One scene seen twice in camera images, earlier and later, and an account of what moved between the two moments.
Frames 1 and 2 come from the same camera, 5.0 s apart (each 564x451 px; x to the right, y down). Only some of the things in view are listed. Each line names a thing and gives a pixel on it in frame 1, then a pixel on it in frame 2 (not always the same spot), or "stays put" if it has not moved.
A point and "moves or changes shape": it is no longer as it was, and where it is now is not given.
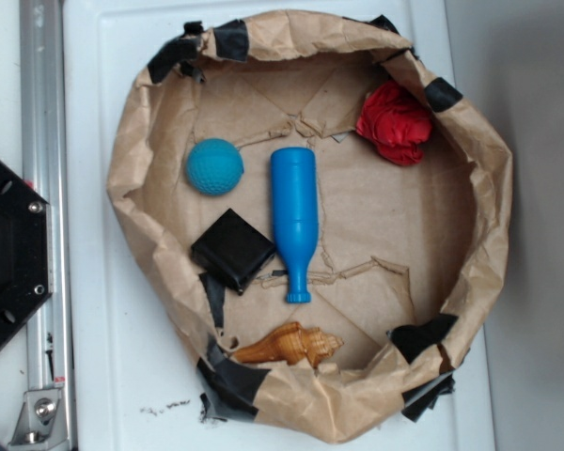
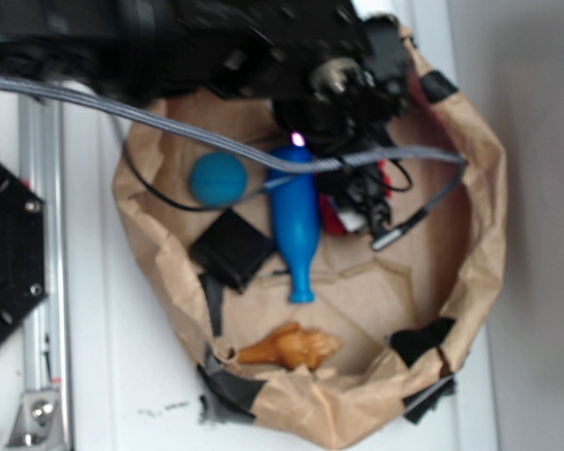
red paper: (397, 120) moves or changes shape
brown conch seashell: (292, 344) stays put
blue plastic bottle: (295, 214) stays put
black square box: (232, 251) stays put
